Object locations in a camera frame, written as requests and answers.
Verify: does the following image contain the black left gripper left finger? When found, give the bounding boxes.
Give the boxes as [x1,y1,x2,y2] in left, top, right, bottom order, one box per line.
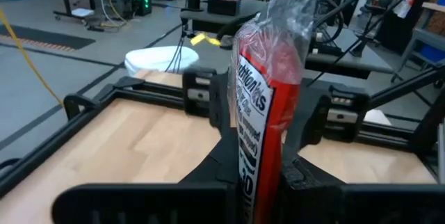
[51,129,241,224]

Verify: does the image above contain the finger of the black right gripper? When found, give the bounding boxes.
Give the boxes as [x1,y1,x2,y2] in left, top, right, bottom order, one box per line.
[283,83,333,150]
[208,72,233,138]

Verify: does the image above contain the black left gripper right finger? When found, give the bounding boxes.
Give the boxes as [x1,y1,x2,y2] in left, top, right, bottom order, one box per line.
[273,143,445,224]

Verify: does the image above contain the red popcorn bag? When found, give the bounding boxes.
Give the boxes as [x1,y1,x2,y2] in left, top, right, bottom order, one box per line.
[227,0,327,224]

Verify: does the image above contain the black box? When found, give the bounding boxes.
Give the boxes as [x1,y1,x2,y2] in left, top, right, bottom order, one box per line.
[207,0,242,17]

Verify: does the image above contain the green-lit computer tower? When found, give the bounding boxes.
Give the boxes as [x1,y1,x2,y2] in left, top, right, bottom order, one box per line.
[130,0,153,17]

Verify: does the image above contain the blue storage bin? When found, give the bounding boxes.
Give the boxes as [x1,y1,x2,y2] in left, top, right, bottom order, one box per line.
[419,42,445,63]

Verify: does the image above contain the grey shelf unit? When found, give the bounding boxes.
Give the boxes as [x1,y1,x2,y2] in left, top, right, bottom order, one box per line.
[391,1,445,86]

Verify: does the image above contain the black floor mat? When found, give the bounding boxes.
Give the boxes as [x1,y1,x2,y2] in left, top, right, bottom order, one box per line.
[0,24,97,51]

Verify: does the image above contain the black desk cables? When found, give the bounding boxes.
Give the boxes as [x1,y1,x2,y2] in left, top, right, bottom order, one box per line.
[165,6,187,74]

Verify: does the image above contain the yellow cable tag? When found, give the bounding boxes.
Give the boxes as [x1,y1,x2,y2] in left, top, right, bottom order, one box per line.
[190,32,223,47]

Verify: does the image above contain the long yellow power cable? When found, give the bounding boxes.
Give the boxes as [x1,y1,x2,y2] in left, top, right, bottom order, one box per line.
[0,8,66,107]

